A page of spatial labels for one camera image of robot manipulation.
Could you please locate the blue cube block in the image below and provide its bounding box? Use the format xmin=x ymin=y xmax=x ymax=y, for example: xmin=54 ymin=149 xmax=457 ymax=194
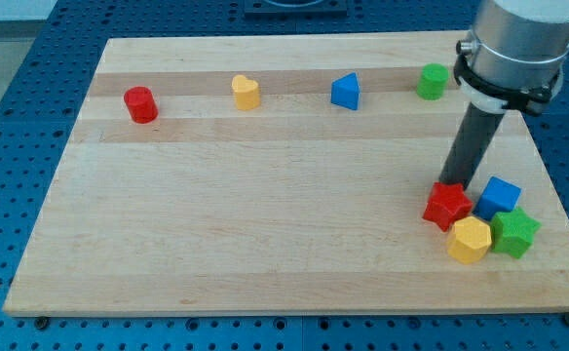
xmin=473 ymin=176 xmax=522 ymax=221

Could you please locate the wooden board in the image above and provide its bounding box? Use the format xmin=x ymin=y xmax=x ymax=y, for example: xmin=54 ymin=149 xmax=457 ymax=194
xmin=3 ymin=31 xmax=569 ymax=317

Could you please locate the yellow heart block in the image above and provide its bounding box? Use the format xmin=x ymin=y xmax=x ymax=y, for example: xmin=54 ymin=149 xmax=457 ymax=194
xmin=231 ymin=74 xmax=261 ymax=111

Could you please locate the blue triangle block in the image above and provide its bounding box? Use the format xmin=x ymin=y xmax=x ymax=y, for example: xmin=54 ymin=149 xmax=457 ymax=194
xmin=330 ymin=72 xmax=360 ymax=110

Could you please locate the red cylinder block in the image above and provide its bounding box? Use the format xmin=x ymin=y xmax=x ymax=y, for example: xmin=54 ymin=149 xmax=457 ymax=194
xmin=123 ymin=86 xmax=159 ymax=124

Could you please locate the red star block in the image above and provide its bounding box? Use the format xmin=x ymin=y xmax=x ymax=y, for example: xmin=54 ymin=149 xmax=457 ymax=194
xmin=422 ymin=182 xmax=474 ymax=232

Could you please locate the green cylinder block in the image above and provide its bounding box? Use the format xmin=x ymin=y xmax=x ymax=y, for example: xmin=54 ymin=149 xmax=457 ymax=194
xmin=416 ymin=63 xmax=449 ymax=100

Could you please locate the yellow hexagon block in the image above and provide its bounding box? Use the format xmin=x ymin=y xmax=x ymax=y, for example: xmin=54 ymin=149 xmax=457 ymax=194
xmin=446 ymin=215 xmax=492 ymax=264

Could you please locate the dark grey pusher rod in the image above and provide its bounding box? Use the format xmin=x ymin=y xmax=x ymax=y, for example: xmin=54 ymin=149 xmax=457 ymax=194
xmin=438 ymin=103 xmax=505 ymax=189

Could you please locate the green star block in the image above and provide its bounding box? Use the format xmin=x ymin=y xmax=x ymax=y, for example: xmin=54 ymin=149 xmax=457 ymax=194
xmin=490 ymin=207 xmax=542 ymax=259

